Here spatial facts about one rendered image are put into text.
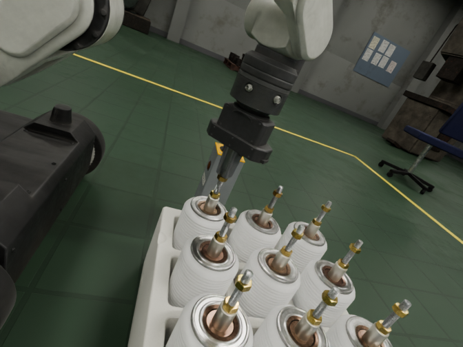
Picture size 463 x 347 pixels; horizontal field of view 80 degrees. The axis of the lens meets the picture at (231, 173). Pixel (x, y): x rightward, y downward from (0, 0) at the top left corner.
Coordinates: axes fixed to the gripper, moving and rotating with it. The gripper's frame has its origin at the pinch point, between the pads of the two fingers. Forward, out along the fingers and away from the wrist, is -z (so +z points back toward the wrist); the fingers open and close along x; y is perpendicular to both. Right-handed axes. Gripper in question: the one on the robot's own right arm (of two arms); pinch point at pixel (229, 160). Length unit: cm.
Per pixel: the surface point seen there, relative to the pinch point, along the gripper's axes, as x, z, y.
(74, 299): 12.0, -36.1, 16.1
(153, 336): -8.8, -18.1, 20.8
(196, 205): 1.7, -10.7, 2.0
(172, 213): 7.8, -18.1, -0.8
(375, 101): 26, 28, -940
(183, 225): 1.4, -14.3, 4.5
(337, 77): 144, 45, -839
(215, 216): -2.4, -10.7, 1.3
